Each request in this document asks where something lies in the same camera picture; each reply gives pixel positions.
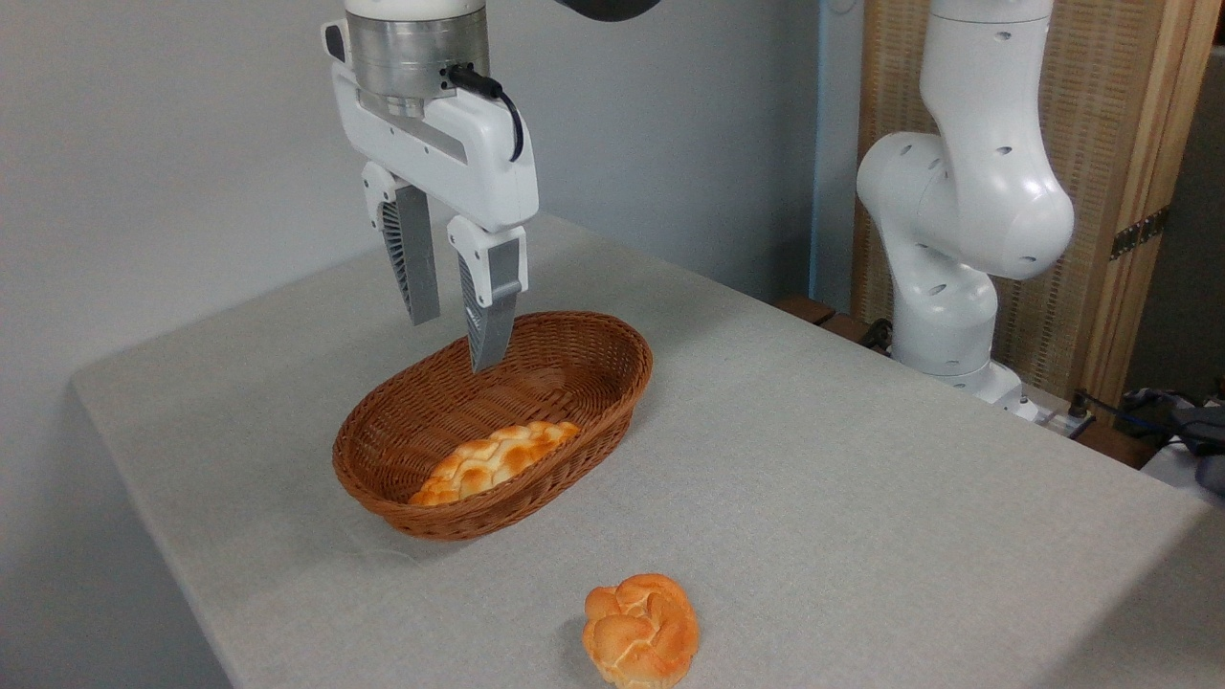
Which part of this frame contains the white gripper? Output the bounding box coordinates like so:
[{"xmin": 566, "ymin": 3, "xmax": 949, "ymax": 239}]
[{"xmin": 323, "ymin": 19, "xmax": 539, "ymax": 374}]

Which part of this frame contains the long braided bread loaf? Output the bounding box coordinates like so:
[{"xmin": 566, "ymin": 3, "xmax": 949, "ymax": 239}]
[{"xmin": 409, "ymin": 421, "xmax": 582, "ymax": 507}]

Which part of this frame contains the round knotted bread roll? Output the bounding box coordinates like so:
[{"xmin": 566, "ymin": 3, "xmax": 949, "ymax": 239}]
[{"xmin": 582, "ymin": 573, "xmax": 701, "ymax": 689}]

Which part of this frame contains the brown oval wicker basket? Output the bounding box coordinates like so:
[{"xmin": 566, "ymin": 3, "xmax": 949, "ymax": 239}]
[{"xmin": 332, "ymin": 310, "xmax": 655, "ymax": 543}]

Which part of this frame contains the dark metal screen hinge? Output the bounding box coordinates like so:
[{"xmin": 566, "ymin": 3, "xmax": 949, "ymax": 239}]
[{"xmin": 1110, "ymin": 206, "xmax": 1170, "ymax": 261}]

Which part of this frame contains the dark grey device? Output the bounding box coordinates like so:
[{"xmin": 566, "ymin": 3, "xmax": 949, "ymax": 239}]
[{"xmin": 1172, "ymin": 406, "xmax": 1225, "ymax": 496}]

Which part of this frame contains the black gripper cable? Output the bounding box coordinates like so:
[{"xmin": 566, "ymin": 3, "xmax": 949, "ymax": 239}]
[{"xmin": 446, "ymin": 63, "xmax": 525, "ymax": 164}]

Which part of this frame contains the black cable bundle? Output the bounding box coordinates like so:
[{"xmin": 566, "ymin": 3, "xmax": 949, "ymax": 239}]
[{"xmin": 1067, "ymin": 386, "xmax": 1192, "ymax": 443}]

